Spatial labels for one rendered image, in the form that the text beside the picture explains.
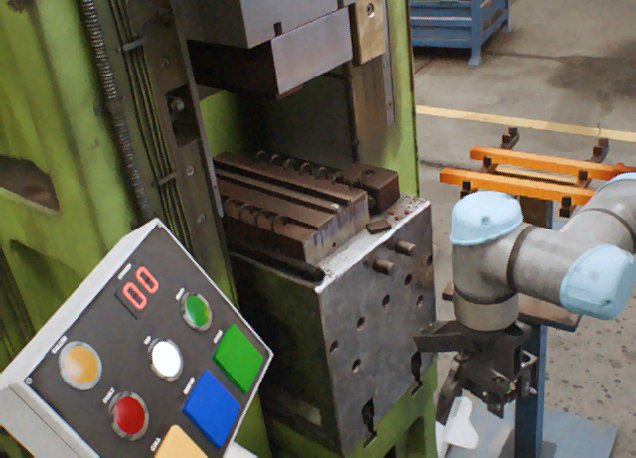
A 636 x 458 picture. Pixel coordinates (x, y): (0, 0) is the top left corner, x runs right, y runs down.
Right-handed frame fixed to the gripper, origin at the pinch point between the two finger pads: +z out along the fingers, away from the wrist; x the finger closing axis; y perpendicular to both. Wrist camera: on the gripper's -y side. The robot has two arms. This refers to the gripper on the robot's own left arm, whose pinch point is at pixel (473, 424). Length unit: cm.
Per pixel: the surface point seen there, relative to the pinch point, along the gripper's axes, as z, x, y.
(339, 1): -44, 30, -52
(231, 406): -5.6, -23.4, -22.7
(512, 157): -2, 66, -42
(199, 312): -15.3, -20.3, -31.9
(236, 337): -9.5, -16.6, -29.9
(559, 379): 93, 102, -48
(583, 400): 93, 99, -38
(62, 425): -20, -45, -20
